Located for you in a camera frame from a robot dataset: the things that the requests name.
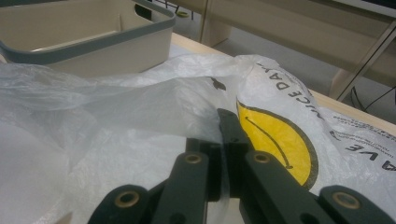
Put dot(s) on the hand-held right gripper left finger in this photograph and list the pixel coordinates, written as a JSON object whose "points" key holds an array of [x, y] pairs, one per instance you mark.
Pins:
{"points": [[186, 186]]}

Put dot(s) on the metal stand bar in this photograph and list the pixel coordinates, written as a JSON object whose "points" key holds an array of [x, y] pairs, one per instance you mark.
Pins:
{"points": [[367, 59]]}

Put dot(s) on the white smiley-face plastic bag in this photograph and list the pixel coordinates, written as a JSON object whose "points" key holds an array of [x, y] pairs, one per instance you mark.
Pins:
{"points": [[130, 112]]}

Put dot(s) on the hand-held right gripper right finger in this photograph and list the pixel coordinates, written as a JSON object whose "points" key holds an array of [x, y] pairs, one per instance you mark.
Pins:
{"points": [[233, 133]]}

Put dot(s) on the beige bin with grey rim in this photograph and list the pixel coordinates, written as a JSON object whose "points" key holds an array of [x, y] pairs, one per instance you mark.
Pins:
{"points": [[93, 62]]}

